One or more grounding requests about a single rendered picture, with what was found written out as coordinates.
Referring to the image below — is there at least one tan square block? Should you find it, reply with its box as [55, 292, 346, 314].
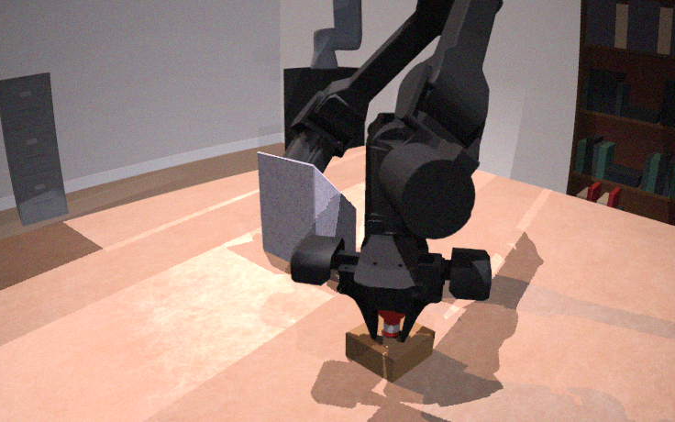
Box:
[346, 315, 436, 383]

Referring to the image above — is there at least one red marker cap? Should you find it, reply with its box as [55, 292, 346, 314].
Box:
[378, 310, 405, 320]

